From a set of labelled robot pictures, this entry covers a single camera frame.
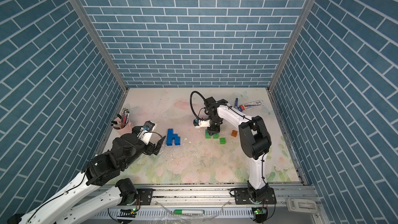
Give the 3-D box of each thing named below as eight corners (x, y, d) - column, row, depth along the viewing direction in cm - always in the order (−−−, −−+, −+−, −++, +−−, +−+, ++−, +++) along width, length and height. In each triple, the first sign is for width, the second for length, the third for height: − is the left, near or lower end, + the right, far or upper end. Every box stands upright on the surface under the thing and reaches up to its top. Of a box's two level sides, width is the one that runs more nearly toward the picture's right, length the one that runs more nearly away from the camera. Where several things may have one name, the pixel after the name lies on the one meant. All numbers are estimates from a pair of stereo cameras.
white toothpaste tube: (239, 112, 110) (240, 110, 108) (237, 107, 113) (237, 105, 111) (264, 105, 114) (265, 103, 113) (261, 101, 117) (262, 99, 115)
